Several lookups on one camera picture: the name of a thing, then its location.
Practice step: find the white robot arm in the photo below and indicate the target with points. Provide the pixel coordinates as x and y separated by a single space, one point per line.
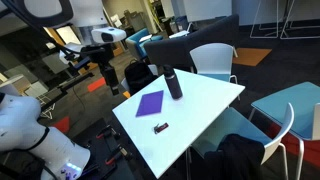
19 130

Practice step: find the dark purple water bottle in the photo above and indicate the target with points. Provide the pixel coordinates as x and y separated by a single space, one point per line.
173 86

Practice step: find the black backpack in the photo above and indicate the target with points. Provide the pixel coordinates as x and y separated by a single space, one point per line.
138 74

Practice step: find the red key fob with keys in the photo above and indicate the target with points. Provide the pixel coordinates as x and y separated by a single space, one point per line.
158 128

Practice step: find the dark grey sofa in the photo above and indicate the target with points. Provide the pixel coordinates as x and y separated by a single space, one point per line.
176 51

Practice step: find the teal armchair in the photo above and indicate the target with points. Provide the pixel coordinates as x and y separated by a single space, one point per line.
136 42

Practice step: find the white chair behind table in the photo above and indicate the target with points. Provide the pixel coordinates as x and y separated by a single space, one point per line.
214 60

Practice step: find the white chair with teal seat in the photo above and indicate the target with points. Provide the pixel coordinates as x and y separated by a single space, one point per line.
233 122

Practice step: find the orange floor mat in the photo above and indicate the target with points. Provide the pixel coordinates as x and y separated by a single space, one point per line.
250 56

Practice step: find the black jacket on chair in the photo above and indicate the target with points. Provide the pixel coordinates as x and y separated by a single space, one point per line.
234 158

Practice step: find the teal side table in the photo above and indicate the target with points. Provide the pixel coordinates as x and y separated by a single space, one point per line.
305 100

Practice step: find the white chair at right edge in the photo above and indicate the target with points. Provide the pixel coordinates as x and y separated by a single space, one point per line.
308 146

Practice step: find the white camera on stand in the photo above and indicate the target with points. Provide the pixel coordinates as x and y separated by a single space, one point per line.
108 35

